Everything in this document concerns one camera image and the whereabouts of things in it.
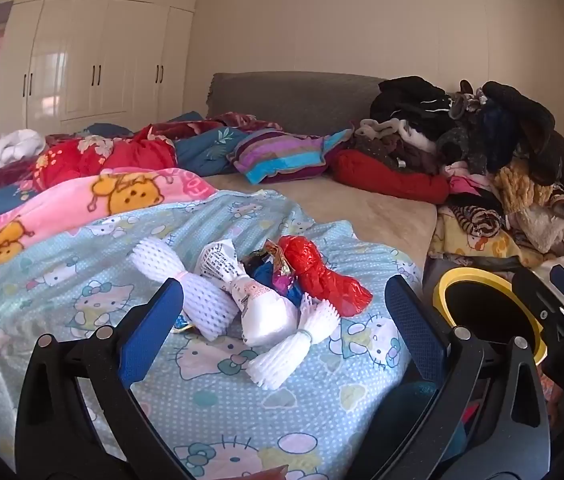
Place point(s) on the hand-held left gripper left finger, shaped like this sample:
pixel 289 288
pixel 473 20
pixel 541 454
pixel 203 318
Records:
pixel 154 325

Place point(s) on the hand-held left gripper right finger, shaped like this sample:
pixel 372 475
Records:
pixel 411 325

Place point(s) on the blue yellow snack wrapper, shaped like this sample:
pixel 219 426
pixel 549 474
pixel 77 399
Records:
pixel 182 326

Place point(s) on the large white foam fruit net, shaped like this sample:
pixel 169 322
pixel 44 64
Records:
pixel 202 300

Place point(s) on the yellow rimmed trash bin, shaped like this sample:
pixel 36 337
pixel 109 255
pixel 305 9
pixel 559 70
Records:
pixel 449 280

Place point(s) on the red plastic bag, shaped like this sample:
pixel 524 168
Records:
pixel 322 280

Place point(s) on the white printed plastic bag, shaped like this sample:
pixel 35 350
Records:
pixel 267 315

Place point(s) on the blue plastic bag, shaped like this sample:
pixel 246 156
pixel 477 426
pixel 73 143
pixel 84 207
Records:
pixel 264 275

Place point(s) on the small white foam fruit net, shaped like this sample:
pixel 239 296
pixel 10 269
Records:
pixel 282 360

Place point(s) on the colourful foil candy wrapper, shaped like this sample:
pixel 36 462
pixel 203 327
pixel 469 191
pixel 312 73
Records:
pixel 279 267

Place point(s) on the yellow cartoon blanket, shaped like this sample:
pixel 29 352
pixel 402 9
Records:
pixel 486 247

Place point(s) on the teal fleece trousers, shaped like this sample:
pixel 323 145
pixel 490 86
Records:
pixel 411 395

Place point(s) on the light blue cartoon cat blanket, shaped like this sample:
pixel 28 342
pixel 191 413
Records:
pixel 62 280

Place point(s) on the beige plush bed sheet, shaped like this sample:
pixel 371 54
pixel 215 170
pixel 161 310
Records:
pixel 361 220

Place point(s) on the red bolster pillow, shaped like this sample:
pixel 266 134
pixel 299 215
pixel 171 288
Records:
pixel 386 180

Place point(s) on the pink cartoon bear blanket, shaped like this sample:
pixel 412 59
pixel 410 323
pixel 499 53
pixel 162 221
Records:
pixel 62 200

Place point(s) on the pile of clothes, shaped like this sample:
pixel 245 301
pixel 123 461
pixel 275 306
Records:
pixel 511 125

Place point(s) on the red floral quilt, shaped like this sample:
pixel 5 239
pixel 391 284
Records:
pixel 137 155

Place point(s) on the blue floral quilt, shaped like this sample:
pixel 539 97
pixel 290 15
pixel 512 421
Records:
pixel 207 152

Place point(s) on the purple striped pillow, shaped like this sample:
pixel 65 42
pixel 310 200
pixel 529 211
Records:
pixel 282 155

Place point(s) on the maroon floral blanket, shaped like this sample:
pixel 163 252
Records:
pixel 237 120

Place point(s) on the white garment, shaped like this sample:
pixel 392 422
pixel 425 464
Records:
pixel 7 147

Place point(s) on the grey upholstered headboard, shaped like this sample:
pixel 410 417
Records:
pixel 287 100

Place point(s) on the white built-in wardrobe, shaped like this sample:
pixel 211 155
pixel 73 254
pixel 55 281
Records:
pixel 87 35

